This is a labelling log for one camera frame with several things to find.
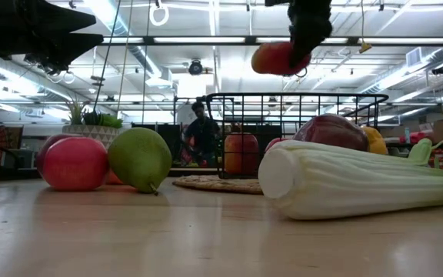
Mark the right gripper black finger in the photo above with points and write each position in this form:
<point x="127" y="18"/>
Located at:
<point x="302" y="50"/>

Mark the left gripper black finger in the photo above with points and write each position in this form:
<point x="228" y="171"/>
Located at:
<point x="71" y="44"/>
<point x="60" y="19"/>

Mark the yellow bell pepper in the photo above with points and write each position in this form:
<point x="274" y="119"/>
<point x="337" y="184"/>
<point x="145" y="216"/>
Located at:
<point x="377" y="142"/>

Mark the red yellow apple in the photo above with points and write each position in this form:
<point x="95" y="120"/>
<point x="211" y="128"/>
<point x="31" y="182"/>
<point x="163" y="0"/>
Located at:
<point x="240" y="154"/>

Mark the green pear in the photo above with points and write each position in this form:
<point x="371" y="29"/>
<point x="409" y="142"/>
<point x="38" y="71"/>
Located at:
<point x="140" y="157"/>

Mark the pale green celery bunch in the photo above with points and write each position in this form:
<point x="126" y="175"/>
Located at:
<point x="340" y="184"/>

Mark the yellow hanging tag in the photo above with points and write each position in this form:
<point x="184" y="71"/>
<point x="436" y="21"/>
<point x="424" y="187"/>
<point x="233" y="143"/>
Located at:
<point x="364" y="48"/>

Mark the potted plant in patterned pot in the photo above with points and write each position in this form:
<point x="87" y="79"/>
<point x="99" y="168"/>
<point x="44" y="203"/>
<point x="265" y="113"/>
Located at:
<point x="98" y="132"/>

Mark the white ceiling air vent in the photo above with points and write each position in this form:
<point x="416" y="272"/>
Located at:
<point x="414" y="57"/>

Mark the person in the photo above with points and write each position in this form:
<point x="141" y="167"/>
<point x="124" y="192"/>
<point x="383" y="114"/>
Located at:
<point x="204" y="134"/>

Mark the black ceiling fixture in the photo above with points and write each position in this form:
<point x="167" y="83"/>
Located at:
<point x="440" y="69"/>

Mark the pink red item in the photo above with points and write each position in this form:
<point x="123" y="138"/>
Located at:
<point x="417" y="136"/>

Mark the round woven placemat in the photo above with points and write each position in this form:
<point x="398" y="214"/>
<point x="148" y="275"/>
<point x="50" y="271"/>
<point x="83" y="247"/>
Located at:
<point x="214" y="184"/>

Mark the silver ceiling air duct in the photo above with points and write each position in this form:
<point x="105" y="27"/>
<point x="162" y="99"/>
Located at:
<point x="140" y="57"/>

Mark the round black overhead camera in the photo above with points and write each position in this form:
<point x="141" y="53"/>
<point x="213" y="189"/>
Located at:
<point x="195" y="67"/>

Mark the dark patterned wall hanging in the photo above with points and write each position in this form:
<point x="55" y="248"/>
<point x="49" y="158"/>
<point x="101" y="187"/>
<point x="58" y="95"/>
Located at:
<point x="10" y="136"/>

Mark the black aluminium table frame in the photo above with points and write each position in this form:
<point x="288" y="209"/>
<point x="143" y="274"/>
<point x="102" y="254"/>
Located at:
<point x="190" y="172"/>

